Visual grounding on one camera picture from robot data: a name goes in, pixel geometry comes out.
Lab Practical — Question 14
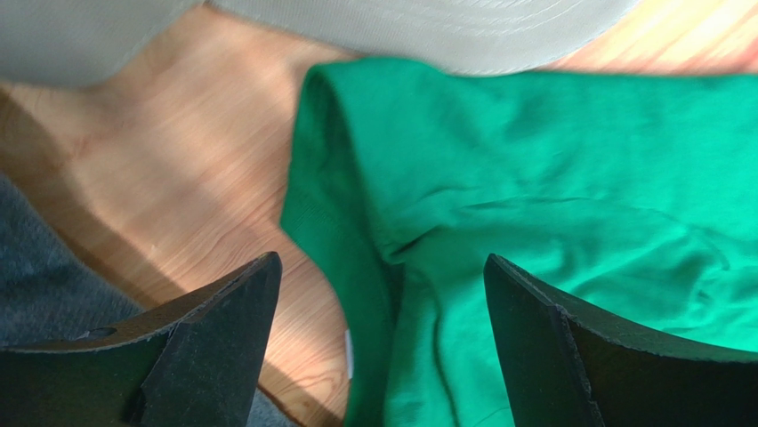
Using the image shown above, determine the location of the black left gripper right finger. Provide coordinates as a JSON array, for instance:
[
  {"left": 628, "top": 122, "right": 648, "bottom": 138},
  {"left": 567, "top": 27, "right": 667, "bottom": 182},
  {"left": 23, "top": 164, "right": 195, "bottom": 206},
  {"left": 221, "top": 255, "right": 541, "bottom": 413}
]
[{"left": 483, "top": 254, "right": 757, "bottom": 426}]

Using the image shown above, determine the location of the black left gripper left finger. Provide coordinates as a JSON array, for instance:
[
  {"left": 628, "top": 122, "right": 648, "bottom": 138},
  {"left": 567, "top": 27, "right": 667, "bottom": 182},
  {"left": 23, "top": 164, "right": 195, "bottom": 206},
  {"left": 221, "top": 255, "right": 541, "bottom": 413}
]
[{"left": 1, "top": 252, "right": 282, "bottom": 426}]

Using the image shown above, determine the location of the green t-shirt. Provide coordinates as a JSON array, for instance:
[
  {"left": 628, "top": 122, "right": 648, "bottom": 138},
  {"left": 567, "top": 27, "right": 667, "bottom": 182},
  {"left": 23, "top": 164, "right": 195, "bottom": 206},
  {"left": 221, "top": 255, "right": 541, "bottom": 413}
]
[{"left": 281, "top": 59, "right": 757, "bottom": 426}]

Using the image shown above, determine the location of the grey plush pillow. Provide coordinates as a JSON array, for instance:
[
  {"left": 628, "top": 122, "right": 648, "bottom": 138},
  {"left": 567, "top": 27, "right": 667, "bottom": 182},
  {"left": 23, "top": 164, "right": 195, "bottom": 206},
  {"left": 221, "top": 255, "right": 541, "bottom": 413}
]
[{"left": 1, "top": 178, "right": 290, "bottom": 426}]

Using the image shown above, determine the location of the tan baseball cap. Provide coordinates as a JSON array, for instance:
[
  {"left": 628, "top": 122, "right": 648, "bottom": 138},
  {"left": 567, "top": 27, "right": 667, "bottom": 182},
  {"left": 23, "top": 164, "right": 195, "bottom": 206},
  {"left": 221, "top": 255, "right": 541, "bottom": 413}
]
[{"left": 1, "top": 0, "right": 634, "bottom": 88}]

